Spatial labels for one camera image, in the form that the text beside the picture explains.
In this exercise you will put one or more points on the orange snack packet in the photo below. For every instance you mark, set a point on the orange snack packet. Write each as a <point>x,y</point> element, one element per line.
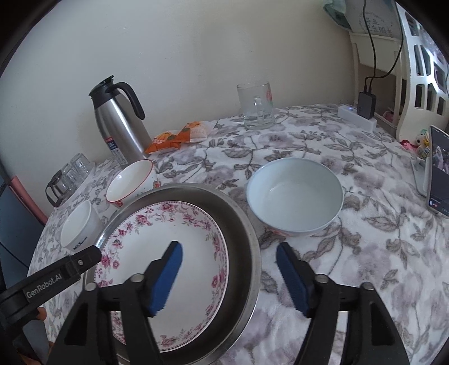
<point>193,131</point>
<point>163,142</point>

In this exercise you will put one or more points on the white bowl with blue print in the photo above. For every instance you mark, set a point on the white bowl with blue print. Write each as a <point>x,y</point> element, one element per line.
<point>79,224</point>

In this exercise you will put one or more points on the dark refrigerator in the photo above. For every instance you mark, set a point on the dark refrigerator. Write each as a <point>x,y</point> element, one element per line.
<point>10,228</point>

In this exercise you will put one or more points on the clear glass mug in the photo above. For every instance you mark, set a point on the clear glass mug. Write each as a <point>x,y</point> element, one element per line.
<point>252,105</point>

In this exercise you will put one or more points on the stainless steel thermos jug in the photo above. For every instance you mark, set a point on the stainless steel thermos jug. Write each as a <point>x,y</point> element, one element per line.
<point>119,126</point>

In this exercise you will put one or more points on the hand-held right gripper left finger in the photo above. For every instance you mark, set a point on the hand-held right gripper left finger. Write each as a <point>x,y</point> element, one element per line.
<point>168,277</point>

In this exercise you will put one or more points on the white printed bag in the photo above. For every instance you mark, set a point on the white printed bag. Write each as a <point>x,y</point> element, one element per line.
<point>375,15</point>

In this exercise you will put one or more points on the black charger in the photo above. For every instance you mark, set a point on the black charger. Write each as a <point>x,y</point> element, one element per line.
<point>366,105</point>

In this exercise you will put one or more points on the smartphone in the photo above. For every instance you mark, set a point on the smartphone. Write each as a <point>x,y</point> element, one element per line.
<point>440,168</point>

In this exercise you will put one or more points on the white power strip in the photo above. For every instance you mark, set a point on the white power strip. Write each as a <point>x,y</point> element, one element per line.
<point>349,114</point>

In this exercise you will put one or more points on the strawberry print bowl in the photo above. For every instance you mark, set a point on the strawberry print bowl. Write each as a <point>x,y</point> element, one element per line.
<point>129,182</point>

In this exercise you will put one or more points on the small clear drinking glass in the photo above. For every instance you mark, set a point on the small clear drinking glass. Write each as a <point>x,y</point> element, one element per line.
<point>69,175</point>
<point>80,165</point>

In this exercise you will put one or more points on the pink floral round plate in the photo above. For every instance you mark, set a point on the pink floral round plate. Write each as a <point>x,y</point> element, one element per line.
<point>140,245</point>

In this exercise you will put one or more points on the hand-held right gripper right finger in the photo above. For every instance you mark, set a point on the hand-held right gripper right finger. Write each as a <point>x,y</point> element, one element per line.
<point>294,280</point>

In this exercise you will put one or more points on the white phone stand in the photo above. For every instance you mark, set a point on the white phone stand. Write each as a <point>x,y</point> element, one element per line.
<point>419,175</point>

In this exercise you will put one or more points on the pale blue bowl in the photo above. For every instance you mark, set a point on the pale blue bowl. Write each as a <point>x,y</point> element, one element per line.
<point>294,200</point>

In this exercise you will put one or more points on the stainless steel basin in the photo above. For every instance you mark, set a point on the stainless steel basin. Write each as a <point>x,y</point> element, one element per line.
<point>242,252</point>

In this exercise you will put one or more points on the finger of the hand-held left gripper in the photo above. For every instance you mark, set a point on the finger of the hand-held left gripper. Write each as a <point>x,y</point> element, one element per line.
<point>70,270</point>

